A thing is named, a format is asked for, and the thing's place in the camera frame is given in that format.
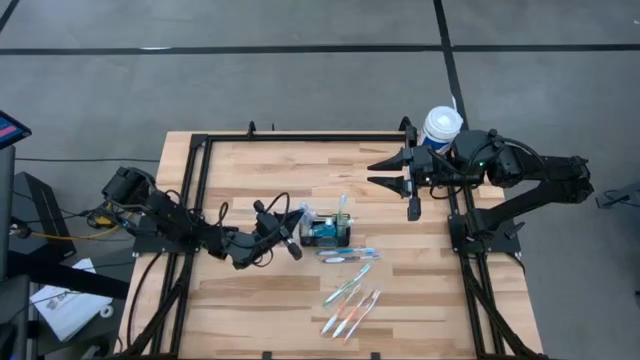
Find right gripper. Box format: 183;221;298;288
367;130;454;222

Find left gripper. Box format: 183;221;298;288
252;199;306;261

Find green toothbrush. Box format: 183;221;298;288
335;192;351;236
322;262;374;307

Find disinfecting wipes canister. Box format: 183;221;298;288
418;104;465;154

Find black desk leg bar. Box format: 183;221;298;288
7;249;132;301

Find white paper sheet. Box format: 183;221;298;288
28;257;115;344

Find black computer case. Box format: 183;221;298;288
12;171;77;261

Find blue monitor screen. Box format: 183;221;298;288
0;109;33;151

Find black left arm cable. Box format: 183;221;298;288
214;191;292;269

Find black wire caddy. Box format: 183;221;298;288
298;213;354;249

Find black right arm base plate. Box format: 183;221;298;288
447;212;522;255

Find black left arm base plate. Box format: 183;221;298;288
132;213;206;256

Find thick black cable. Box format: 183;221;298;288
125;252;165;354

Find yellow cable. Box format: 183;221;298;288
27;212;136;242

